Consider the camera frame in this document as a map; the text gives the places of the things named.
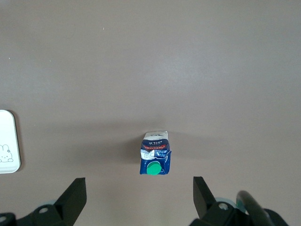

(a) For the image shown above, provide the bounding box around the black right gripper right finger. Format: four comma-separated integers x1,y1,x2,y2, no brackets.
189,176,289,226

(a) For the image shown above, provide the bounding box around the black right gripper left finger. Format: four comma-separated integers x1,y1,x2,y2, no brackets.
0,178,87,226

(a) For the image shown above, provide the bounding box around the cream tray with rabbit print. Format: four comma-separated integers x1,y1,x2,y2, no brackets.
0,109,21,174

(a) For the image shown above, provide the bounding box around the blue milk carton green cap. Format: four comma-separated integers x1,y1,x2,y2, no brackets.
139,129,172,176

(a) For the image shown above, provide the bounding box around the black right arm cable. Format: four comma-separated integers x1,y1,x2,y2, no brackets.
236,190,289,226

